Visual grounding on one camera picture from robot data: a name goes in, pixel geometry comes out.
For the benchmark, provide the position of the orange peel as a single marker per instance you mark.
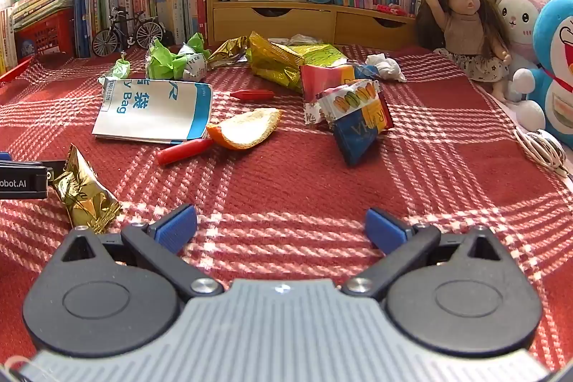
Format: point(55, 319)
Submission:
point(244, 129)

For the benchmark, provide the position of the wooden drawer organizer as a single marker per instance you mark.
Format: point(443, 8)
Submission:
point(277, 21)

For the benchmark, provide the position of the gold brown-printed wrapper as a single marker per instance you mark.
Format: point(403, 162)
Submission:
point(85, 194)

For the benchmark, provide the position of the crumpled white tissue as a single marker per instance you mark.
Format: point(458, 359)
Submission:
point(386, 66)

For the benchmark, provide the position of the red pen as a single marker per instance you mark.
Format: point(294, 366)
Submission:
point(250, 94)
point(183, 151)

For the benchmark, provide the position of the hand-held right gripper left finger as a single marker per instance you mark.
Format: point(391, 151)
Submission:
point(177, 227)

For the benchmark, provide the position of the red plastic tray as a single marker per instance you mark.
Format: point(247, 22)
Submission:
point(13, 71)

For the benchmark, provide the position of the red plaid blanket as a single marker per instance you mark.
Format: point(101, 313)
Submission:
point(286, 185)

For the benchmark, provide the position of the green white wrapper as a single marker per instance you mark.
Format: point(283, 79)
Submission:
point(172, 62)

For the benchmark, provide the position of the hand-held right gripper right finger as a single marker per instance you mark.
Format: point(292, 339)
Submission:
point(385, 230)

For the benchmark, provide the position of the small green wrapper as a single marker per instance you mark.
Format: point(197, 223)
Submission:
point(117, 71)

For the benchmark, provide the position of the pink white rabbit plush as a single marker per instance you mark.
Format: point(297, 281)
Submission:
point(521, 19)

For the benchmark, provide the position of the white blue paper bag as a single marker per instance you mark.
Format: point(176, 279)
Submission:
point(152, 109)

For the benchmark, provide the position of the crumpled gold wrapper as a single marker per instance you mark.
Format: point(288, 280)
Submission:
point(228, 48)

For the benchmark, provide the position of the red crochet piece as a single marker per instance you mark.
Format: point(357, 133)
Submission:
point(389, 9)

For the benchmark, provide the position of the row of thin yellow books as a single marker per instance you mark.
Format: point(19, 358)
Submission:
point(6, 37)

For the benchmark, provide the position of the blue cat plush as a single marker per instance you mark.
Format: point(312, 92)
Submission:
point(555, 64)

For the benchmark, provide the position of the miniature black bicycle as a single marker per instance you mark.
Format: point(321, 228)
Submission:
point(127, 28)

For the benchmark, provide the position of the clear plastic wrapper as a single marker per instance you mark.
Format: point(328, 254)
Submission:
point(304, 39)

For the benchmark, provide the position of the large gold snack bag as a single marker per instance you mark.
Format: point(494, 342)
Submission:
point(286, 62)

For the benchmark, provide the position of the long-haired doll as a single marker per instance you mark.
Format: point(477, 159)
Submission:
point(465, 28)

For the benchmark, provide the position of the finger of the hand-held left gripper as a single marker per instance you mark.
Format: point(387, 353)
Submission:
point(58, 165)

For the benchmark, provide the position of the red plastic crate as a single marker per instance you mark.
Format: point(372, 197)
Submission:
point(44, 35)

